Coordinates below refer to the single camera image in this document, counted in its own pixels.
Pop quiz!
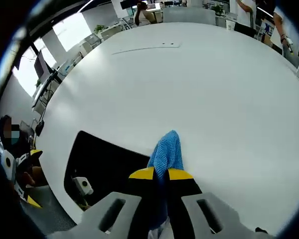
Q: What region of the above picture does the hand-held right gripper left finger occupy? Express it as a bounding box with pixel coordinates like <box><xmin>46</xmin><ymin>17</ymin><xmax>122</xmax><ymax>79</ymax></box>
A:
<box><xmin>48</xmin><ymin>167</ymin><xmax>169</xmax><ymax>239</ymax></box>

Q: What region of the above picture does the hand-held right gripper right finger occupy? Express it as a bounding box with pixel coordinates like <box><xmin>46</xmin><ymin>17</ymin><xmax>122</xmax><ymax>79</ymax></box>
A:
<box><xmin>167</xmin><ymin>168</ymin><xmax>277</xmax><ymax>239</ymax></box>

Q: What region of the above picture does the black tablet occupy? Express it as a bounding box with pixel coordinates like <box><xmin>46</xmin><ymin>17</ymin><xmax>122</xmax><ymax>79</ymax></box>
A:
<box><xmin>64</xmin><ymin>130</ymin><xmax>151</xmax><ymax>212</ymax></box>

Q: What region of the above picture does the blue cleaning cloth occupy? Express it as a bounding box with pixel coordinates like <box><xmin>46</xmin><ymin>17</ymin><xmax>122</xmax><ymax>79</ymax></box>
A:
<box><xmin>147</xmin><ymin>129</ymin><xmax>184</xmax><ymax>231</ymax></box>

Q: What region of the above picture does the person's left hand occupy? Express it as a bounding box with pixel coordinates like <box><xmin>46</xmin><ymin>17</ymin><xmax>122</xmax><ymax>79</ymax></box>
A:
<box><xmin>16</xmin><ymin>166</ymin><xmax>44</xmax><ymax>189</ymax></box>

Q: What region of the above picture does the grey mesh office chair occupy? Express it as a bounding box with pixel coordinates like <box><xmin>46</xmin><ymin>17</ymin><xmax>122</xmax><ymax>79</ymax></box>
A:
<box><xmin>19</xmin><ymin>185</ymin><xmax>78</xmax><ymax>232</ymax></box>

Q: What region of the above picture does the person's head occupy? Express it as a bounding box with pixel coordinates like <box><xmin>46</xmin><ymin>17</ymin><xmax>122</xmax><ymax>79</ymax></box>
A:
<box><xmin>0</xmin><ymin>114</ymin><xmax>22</xmax><ymax>150</ymax></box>

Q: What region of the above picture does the dark computer monitor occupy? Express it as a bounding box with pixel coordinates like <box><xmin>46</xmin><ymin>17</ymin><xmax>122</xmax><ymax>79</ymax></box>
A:
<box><xmin>34</xmin><ymin>49</ymin><xmax>53</xmax><ymax>78</ymax></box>

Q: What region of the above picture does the grey chair back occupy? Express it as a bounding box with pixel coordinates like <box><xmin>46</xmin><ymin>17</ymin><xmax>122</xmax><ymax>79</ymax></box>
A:
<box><xmin>162</xmin><ymin>7</ymin><xmax>216</xmax><ymax>25</ymax></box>

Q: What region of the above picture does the table cable slot cover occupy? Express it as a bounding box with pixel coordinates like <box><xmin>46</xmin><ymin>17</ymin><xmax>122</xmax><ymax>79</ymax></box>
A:
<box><xmin>112</xmin><ymin>42</ymin><xmax>182</xmax><ymax>55</ymax></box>

